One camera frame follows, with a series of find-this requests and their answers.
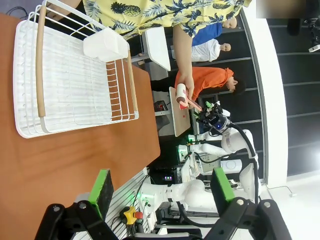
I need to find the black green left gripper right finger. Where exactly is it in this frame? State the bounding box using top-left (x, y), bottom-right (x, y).
top-left (203, 167), bottom-right (293, 240)

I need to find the black red box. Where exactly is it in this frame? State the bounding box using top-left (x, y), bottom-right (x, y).
top-left (153, 99), bottom-right (168, 112)

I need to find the white wire dish rack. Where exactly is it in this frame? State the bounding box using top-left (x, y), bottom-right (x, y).
top-left (13, 0), bottom-right (140, 140)

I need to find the mannequin in blue shirt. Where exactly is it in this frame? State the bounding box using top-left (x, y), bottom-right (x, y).
top-left (191, 16), bottom-right (238, 47)

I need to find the small wooden side table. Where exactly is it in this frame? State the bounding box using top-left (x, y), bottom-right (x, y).
top-left (168, 86), bottom-right (193, 138)

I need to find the yellow red emergency stop button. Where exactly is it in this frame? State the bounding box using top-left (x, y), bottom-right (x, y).
top-left (120, 206), bottom-right (144, 226)

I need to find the pink lint roller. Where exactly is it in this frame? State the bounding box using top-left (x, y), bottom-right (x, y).
top-left (175, 83), bottom-right (204, 112)

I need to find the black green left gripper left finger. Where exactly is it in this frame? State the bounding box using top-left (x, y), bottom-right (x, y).
top-left (34, 168), bottom-right (118, 240)

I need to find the person's left hand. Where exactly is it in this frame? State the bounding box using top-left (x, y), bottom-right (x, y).
top-left (177, 72), bottom-right (196, 101)

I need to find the person's left forearm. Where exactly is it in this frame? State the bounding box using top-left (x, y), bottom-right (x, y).
top-left (172, 23), bottom-right (195, 82)

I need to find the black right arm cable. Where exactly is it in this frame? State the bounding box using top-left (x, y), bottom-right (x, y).
top-left (232, 123), bottom-right (260, 202)

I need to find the black computer box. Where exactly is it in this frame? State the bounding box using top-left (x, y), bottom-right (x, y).
top-left (149, 166), bottom-right (182, 185)

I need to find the person in orange shirt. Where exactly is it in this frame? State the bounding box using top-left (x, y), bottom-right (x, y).
top-left (174, 66), bottom-right (246, 102)

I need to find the black camera on stand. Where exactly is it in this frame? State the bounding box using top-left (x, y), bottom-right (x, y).
top-left (303, 17), bottom-right (320, 53)

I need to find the white floor cable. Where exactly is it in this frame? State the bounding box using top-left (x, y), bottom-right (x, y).
top-left (264, 184), bottom-right (298, 198)

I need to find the white plastic utensil cup holder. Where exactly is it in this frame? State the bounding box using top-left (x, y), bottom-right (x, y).
top-left (82, 27), bottom-right (130, 62)

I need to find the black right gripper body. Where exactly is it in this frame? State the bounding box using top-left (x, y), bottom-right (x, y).
top-left (202, 107), bottom-right (226, 130)

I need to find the person's yellow pineapple shirt torso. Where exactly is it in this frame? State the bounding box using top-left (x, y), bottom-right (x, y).
top-left (82, 0), bottom-right (252, 41)

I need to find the slotted aluminium base plate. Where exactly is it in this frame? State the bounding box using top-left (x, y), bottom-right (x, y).
top-left (74, 167), bottom-right (151, 240)

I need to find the mannequin in white shirt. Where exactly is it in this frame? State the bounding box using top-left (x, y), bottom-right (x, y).
top-left (191, 38), bottom-right (232, 63)

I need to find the white rectangular table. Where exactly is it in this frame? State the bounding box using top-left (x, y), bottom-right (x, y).
top-left (144, 26), bottom-right (172, 72)

